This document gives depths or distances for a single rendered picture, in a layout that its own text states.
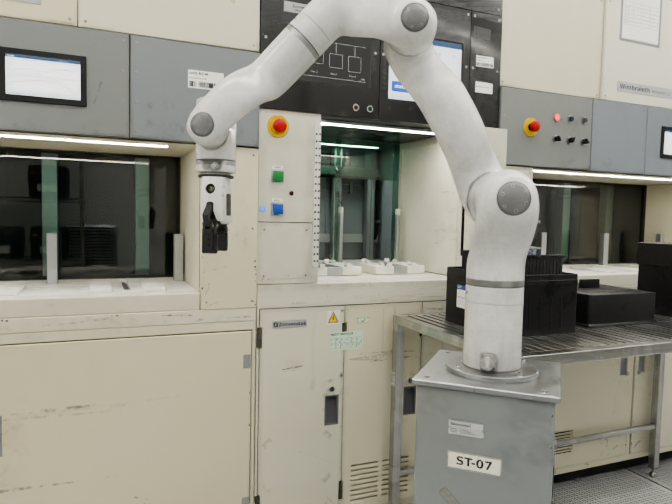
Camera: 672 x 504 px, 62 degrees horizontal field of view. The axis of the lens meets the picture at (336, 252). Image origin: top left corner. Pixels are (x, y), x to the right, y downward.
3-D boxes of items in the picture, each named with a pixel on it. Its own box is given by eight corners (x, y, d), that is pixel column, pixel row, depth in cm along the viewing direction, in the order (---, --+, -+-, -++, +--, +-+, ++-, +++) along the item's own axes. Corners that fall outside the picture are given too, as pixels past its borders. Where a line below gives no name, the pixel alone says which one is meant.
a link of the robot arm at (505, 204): (515, 281, 126) (519, 174, 124) (542, 293, 107) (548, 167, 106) (460, 280, 126) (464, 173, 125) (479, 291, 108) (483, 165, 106)
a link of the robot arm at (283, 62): (315, 39, 107) (204, 154, 109) (320, 62, 123) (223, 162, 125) (281, 5, 106) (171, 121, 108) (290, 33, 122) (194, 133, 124)
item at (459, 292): (443, 320, 179) (445, 266, 178) (514, 316, 189) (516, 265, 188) (498, 338, 153) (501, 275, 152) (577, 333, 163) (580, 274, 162)
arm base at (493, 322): (536, 388, 109) (540, 293, 108) (438, 375, 116) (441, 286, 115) (539, 364, 126) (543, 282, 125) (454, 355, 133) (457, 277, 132)
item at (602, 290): (588, 328, 171) (590, 285, 170) (522, 312, 198) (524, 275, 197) (658, 323, 182) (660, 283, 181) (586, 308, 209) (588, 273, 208)
